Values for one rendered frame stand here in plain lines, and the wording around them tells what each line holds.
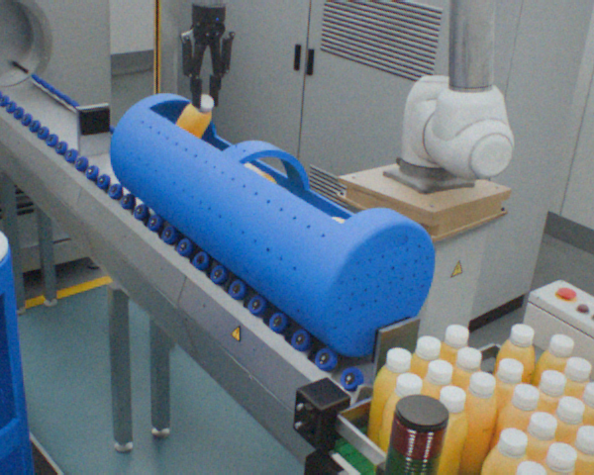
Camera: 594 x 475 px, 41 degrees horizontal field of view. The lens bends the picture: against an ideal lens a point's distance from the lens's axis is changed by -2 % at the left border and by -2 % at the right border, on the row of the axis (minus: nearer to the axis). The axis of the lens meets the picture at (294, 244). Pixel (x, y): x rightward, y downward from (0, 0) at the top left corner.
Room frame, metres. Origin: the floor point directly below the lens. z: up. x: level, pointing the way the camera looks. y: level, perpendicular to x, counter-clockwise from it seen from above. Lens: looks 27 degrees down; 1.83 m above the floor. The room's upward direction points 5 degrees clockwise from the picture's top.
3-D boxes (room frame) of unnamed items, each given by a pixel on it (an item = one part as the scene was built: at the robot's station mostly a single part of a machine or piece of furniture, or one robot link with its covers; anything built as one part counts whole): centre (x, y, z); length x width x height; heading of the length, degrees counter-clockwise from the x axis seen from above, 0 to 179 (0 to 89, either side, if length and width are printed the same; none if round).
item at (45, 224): (2.89, 1.02, 0.31); 0.06 x 0.06 x 0.63; 39
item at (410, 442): (0.74, -0.16, 1.23); 0.06 x 0.06 x 0.04
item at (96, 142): (2.30, 0.64, 1.00); 0.10 x 0.04 x 0.15; 129
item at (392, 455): (0.74, -0.16, 1.18); 0.06 x 0.06 x 0.05
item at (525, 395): (1.02, -0.38, 1.08); 0.04 x 0.04 x 0.02
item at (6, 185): (2.80, 1.13, 0.31); 0.06 x 0.06 x 0.63; 39
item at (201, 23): (1.80, 0.23, 1.45); 0.08 x 0.07 x 0.09; 129
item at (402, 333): (1.26, -0.20, 0.99); 0.10 x 0.02 x 0.12; 129
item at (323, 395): (1.10, -0.07, 0.95); 0.10 x 0.07 x 0.10; 129
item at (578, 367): (1.11, -0.49, 1.08); 0.04 x 0.04 x 0.02
